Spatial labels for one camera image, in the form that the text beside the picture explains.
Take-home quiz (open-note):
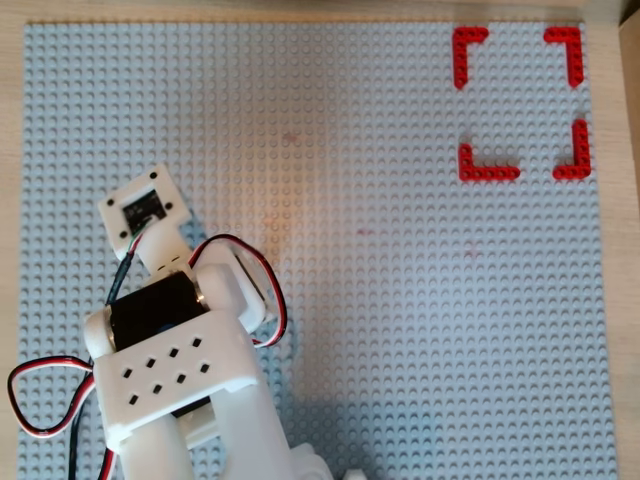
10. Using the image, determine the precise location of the grey Lego baseplate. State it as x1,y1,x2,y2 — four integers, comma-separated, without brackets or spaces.
17,20,620,480

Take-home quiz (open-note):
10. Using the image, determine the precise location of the red white black servo wire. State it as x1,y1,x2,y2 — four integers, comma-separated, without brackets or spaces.
6,355,119,480
188,233,290,350

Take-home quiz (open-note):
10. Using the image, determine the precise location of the plain cardboard panel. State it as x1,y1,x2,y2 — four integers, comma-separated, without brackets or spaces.
0,0,589,7

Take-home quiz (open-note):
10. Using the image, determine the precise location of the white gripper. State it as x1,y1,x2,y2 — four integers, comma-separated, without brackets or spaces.
219,245,282,335

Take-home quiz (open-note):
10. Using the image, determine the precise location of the red L-shaped Lego beam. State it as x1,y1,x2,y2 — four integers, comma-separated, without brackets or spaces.
543,26,585,91
457,143,522,183
451,26,491,92
551,118,592,181

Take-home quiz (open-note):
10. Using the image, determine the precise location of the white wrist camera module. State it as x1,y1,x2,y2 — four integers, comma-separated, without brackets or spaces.
97,162,192,277

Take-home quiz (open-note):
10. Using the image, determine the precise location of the black camera cable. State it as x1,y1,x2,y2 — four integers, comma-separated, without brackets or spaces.
68,219,152,480

